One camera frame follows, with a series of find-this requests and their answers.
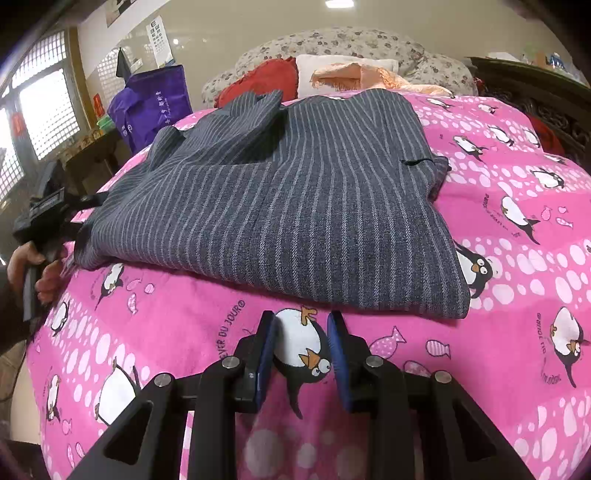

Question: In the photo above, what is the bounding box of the latticed window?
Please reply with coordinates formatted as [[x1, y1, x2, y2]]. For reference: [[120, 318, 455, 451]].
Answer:
[[1, 30, 89, 199]]

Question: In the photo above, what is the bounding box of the white wall calendar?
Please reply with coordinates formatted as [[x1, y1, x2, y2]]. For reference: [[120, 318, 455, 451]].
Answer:
[[146, 16, 175, 68]]

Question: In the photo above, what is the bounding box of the purple tote bag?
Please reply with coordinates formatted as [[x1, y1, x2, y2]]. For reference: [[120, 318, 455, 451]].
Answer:
[[107, 65, 192, 155]]

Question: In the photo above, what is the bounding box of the orange fringed scarf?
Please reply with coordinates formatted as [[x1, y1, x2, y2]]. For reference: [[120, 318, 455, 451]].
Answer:
[[311, 62, 455, 98]]

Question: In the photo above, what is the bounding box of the pink penguin blanket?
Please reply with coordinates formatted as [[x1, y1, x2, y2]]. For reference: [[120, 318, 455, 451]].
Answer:
[[28, 95, 590, 479]]

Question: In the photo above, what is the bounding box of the floral grey duvet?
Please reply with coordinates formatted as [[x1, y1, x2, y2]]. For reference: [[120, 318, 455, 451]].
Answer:
[[201, 27, 478, 107]]

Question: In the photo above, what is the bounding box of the green basket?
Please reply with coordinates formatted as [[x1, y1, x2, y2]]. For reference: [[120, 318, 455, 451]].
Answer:
[[96, 114, 116, 133]]

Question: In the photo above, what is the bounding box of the grey striped garment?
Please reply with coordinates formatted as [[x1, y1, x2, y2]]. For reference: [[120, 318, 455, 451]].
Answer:
[[75, 90, 470, 320]]

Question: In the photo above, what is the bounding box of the white pillow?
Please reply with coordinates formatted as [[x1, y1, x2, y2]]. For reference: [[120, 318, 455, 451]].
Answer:
[[295, 54, 399, 99]]

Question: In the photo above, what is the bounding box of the left hand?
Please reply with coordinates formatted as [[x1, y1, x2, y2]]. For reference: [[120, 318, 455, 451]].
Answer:
[[7, 242, 67, 305]]

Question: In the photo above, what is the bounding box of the red pillow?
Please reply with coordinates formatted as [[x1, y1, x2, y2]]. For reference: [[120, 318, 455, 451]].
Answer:
[[214, 57, 298, 108]]

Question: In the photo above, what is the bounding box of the dark wooden side table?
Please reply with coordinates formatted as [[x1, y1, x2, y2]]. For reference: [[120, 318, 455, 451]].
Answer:
[[60, 129, 122, 196]]

